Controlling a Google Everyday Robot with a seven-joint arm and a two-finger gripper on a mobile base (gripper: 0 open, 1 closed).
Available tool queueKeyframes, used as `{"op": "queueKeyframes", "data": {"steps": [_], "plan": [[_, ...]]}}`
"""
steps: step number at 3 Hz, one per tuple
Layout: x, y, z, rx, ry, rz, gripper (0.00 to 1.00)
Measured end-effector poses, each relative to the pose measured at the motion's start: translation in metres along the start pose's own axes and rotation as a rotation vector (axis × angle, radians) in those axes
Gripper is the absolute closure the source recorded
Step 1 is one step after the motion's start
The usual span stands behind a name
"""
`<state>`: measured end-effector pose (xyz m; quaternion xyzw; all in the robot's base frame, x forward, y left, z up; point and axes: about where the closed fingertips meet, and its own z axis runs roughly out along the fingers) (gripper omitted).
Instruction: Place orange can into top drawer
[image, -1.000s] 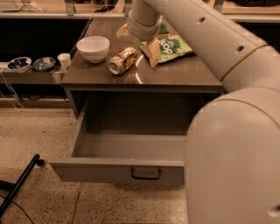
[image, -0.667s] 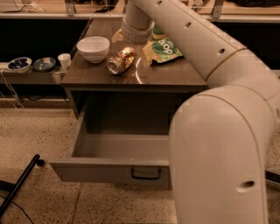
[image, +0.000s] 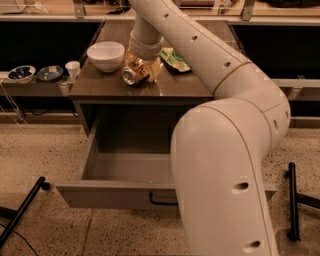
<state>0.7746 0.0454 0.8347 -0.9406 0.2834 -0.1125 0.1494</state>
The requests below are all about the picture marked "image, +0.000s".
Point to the orange soda can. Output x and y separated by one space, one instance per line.
136 72

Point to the grey side shelf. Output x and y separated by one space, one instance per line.
35 88

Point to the blue grey small bowl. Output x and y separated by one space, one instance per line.
50 74

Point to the grey open top drawer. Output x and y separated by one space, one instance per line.
120 173

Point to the black base leg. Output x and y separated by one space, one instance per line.
295 199
13 216

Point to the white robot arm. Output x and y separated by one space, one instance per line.
243 93

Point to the blue white patterned bowl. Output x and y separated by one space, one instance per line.
22 74

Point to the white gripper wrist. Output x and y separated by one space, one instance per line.
145 47

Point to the white ceramic bowl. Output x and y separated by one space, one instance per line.
107 56

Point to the black drawer handle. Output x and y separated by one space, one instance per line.
159 202

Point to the black right base leg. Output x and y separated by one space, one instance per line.
295 199

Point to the green chip bag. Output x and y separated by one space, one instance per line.
173 60

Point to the white paper cup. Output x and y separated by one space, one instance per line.
74 69

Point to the black left base leg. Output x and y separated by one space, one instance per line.
13 216

